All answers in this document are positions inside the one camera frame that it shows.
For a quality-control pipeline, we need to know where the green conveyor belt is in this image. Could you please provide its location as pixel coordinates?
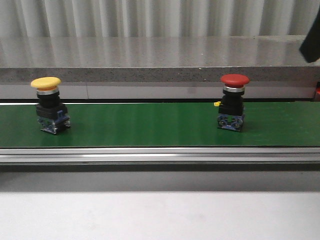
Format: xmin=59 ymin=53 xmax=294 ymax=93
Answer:
xmin=0 ymin=101 xmax=320 ymax=148

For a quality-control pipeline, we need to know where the red mushroom push button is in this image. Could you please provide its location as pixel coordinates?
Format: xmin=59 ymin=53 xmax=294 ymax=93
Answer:
xmin=214 ymin=74 xmax=250 ymax=132

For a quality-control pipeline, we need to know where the yellow mushroom push button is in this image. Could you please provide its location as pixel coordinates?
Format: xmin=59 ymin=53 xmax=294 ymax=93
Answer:
xmin=30 ymin=76 xmax=71 ymax=135

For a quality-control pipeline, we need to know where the white pleated curtain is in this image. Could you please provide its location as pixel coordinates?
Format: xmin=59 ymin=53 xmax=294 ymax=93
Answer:
xmin=0 ymin=0 xmax=320 ymax=37

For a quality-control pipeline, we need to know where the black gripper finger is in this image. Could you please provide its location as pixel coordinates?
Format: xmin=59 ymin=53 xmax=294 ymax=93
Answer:
xmin=299 ymin=17 xmax=320 ymax=63

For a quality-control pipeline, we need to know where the grey stone countertop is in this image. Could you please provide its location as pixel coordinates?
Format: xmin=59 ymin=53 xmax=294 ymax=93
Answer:
xmin=0 ymin=35 xmax=320 ymax=101

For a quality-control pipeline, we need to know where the red object at right edge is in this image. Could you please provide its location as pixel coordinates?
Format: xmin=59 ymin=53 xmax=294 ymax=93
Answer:
xmin=313 ymin=81 xmax=320 ymax=102

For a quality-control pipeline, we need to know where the aluminium conveyor frame rail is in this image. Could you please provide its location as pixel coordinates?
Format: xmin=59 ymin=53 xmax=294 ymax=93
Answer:
xmin=0 ymin=146 xmax=320 ymax=166

